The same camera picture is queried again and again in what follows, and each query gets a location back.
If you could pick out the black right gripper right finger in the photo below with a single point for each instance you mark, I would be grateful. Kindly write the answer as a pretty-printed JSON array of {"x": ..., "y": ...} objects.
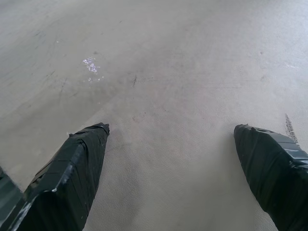
[{"x": 272, "y": 173}]

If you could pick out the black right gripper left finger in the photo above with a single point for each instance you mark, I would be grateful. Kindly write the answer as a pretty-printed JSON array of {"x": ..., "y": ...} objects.
[{"x": 65, "y": 183}]

